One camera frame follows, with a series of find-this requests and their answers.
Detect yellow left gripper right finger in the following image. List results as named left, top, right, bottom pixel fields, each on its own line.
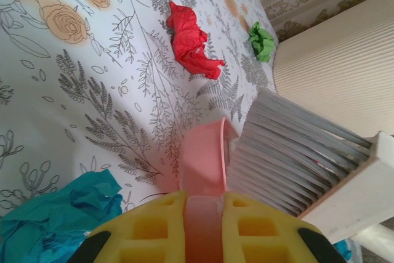
left=220, top=191, right=343, bottom=263

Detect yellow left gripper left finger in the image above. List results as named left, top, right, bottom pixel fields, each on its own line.
left=72, top=190, right=189, bottom=263

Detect cream brush with grey bristles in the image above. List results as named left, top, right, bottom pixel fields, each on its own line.
left=228, top=89, right=394, bottom=253

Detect pink plastic dustpan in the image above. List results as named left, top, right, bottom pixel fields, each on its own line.
left=179, top=116, right=240, bottom=263

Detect blue paper scrap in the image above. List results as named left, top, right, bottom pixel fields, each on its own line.
left=334, top=240, right=353, bottom=262
left=0, top=169, right=124, bottom=263

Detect green paper scrap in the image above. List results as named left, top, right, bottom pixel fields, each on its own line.
left=247, top=21, right=275, bottom=63

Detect cream ribbed trash bin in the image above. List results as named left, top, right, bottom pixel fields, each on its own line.
left=270, top=0, right=394, bottom=139

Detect large red crumpled paper scrap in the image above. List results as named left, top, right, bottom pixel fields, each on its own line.
left=166, top=1, right=226, bottom=81

